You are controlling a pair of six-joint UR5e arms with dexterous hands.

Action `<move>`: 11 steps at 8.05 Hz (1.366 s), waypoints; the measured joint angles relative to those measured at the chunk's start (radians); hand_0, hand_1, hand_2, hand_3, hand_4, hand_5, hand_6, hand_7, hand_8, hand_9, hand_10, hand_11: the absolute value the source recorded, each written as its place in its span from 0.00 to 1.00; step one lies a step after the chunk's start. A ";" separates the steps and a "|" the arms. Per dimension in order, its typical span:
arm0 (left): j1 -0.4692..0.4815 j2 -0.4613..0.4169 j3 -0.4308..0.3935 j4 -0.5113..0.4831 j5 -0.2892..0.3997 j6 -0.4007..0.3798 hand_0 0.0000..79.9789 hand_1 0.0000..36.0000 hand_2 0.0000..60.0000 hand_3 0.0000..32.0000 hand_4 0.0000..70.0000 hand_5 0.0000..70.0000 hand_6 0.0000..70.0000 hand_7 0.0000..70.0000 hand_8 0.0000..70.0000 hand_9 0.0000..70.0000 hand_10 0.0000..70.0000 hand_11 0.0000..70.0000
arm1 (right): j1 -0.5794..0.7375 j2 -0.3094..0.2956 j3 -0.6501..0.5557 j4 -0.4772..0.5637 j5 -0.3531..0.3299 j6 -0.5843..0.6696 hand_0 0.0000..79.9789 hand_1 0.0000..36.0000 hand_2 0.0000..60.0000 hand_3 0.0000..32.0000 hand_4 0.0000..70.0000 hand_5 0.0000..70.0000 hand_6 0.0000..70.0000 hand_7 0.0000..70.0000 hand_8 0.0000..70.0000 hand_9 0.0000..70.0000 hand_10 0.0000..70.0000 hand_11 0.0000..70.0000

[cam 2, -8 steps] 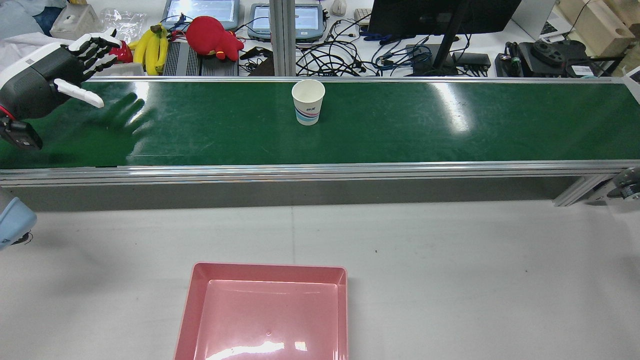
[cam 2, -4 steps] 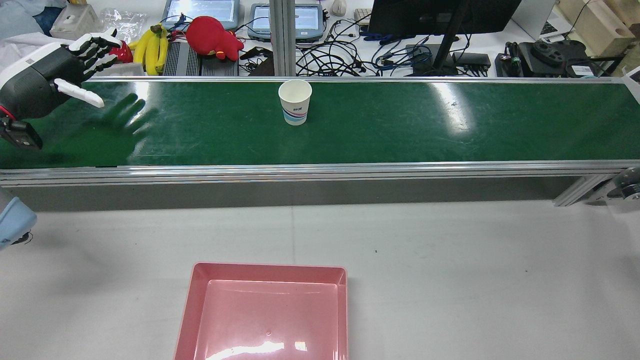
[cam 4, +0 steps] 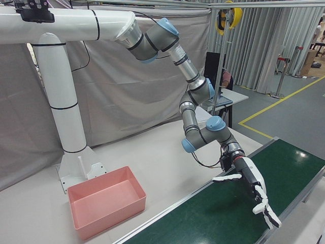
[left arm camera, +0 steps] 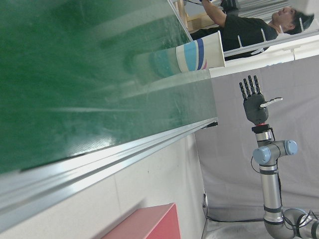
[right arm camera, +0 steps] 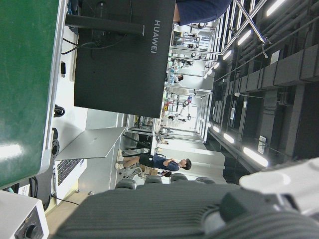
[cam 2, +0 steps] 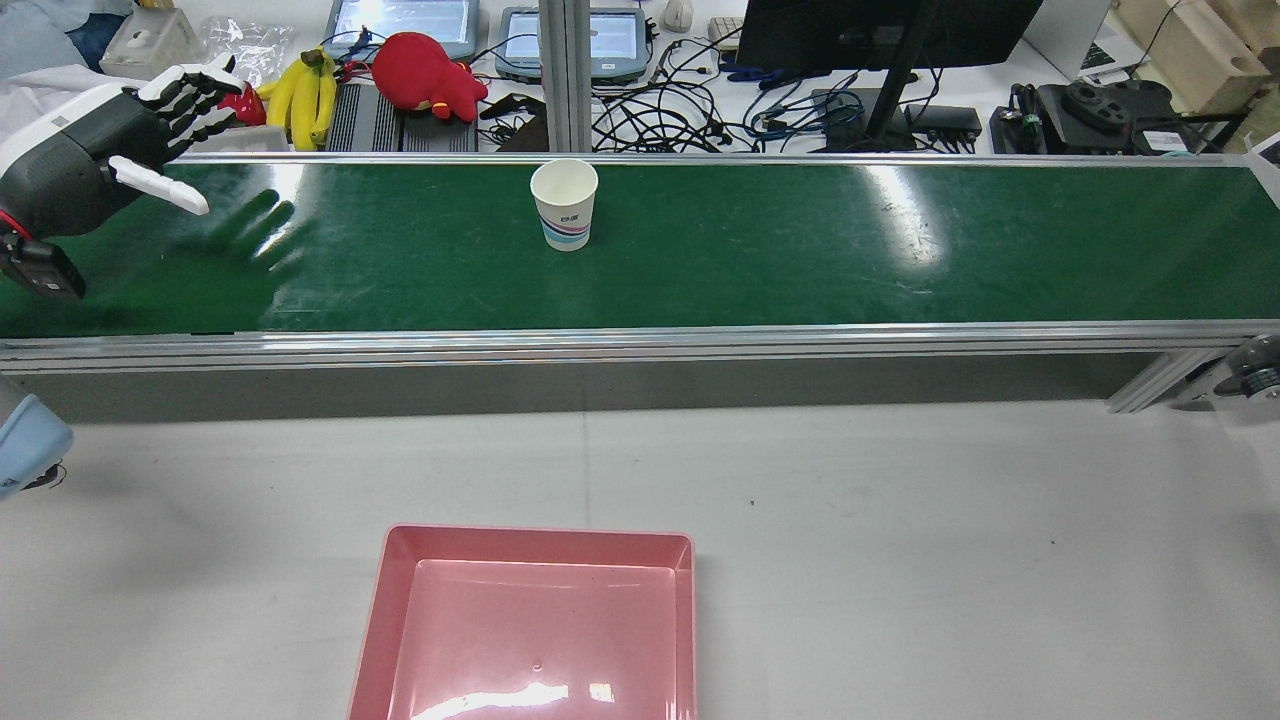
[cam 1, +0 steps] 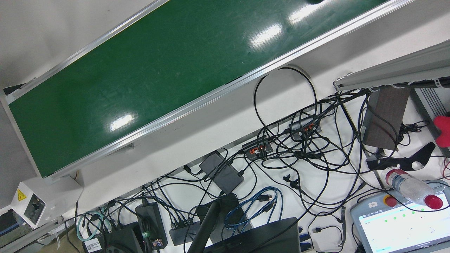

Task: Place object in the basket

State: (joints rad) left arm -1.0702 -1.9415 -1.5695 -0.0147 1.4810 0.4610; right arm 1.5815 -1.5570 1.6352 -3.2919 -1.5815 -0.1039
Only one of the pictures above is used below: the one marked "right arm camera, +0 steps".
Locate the standing person in shorts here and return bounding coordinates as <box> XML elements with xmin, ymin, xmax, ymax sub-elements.
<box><xmin>114</xmin><ymin>148</ymin><xmax>192</xmax><ymax>173</ymax></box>

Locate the black coiled cable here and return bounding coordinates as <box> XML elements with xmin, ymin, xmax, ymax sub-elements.
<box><xmin>52</xmin><ymin>104</ymin><xmax>66</xmax><ymax>118</ymax></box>

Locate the green conveyor belt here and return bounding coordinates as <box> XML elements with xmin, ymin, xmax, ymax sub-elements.
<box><xmin>0</xmin><ymin>0</ymin><xmax>68</xmax><ymax>190</ymax></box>

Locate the silver laptop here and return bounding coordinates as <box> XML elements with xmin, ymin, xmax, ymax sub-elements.
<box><xmin>54</xmin><ymin>126</ymin><xmax>127</xmax><ymax>197</ymax></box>

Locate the overhead metal bar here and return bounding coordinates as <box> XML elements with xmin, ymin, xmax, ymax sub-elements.
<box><xmin>234</xmin><ymin>0</ymin><xmax>273</xmax><ymax>59</ymax></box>

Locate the black Huawei monitor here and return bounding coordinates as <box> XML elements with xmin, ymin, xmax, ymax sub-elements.
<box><xmin>65</xmin><ymin>0</ymin><xmax>176</xmax><ymax>119</ymax></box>

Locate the person in white coat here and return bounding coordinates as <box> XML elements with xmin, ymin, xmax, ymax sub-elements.
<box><xmin>171</xmin><ymin>74</ymin><xmax>190</xmax><ymax>97</ymax></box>

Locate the white conveyor control box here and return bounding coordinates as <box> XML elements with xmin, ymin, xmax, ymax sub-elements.
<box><xmin>0</xmin><ymin>190</ymin><xmax>50</xmax><ymax>239</ymax></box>

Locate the black disc device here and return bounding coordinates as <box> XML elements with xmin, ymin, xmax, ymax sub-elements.
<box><xmin>50</xmin><ymin>127</ymin><xmax>61</xmax><ymax>160</ymax></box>

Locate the person in dark shirt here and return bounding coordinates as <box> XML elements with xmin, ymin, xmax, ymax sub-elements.
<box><xmin>173</xmin><ymin>0</ymin><xmax>233</xmax><ymax>27</ymax></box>

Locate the dark right robot hand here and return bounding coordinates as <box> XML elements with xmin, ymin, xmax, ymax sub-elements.
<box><xmin>53</xmin><ymin>156</ymin><xmax>319</xmax><ymax>239</ymax></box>

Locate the black cable tangle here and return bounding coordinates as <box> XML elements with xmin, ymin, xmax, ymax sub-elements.
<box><xmin>61</xmin><ymin>37</ymin><xmax>100</xmax><ymax>55</ymax></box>

